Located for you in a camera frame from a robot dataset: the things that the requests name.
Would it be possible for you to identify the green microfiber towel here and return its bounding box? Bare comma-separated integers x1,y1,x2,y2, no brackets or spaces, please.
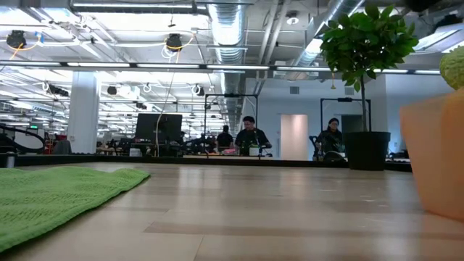
0,165,151,253

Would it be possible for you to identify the lime microfiber towel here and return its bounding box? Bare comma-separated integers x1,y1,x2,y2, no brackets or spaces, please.
439,46,464,91

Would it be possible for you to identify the person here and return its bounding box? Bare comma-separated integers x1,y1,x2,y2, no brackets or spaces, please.
234,115,273,158
314,117,344,161
216,124,234,150

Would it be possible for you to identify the white door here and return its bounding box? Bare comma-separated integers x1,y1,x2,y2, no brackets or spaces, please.
280,114,309,161

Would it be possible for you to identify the black computer monitor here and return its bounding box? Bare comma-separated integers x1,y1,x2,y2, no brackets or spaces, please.
135,113,183,144

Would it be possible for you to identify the black ceiling device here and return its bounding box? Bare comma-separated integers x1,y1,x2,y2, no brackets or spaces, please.
6,29,28,49
165,33,183,52

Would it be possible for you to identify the green plant in black pot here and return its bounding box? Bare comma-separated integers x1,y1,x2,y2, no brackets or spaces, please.
319,3,420,172

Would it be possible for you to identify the white square pillar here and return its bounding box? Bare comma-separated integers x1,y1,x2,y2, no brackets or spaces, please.
67,71,101,154

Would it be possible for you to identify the orange translucent plastic bin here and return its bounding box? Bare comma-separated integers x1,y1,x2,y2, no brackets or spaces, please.
399,89,464,223

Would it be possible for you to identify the black metal station frame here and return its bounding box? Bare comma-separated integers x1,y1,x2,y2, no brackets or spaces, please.
320,96,373,161
204,93,260,158

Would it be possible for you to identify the silver ventilation duct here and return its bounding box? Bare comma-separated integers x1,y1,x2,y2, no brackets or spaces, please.
207,3,248,65

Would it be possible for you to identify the black aluminium table frame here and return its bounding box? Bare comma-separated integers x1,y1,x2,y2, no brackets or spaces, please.
0,153,413,173

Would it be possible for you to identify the black looped cable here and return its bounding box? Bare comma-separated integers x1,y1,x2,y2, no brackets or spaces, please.
0,123,46,154

